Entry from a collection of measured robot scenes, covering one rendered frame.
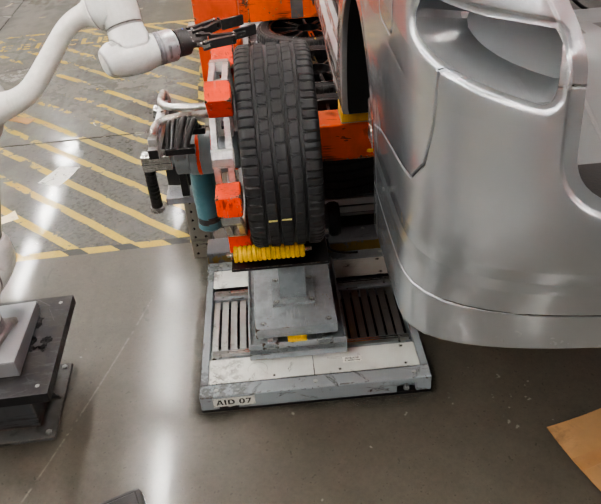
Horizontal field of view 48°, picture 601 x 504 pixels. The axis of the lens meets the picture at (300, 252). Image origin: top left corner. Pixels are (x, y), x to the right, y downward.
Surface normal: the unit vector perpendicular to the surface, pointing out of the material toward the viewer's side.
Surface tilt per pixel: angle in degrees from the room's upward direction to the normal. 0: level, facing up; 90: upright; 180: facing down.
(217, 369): 0
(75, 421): 0
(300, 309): 0
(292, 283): 90
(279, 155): 67
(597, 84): 22
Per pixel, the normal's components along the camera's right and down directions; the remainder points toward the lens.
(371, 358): -0.07, -0.81
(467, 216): -0.59, 0.51
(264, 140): 0.03, 0.10
